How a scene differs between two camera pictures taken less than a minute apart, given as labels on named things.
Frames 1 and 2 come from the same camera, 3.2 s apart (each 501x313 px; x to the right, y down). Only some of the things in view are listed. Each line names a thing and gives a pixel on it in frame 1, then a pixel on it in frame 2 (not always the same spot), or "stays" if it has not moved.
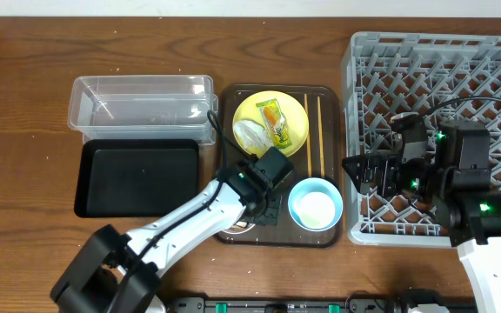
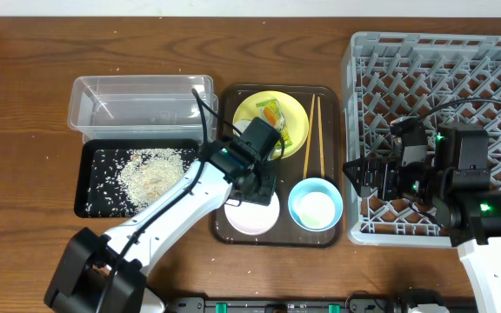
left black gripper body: [266, 211] -> [262, 189]
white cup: [316, 209] stays
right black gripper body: [417, 178] stays
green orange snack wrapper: [276, 123] stays
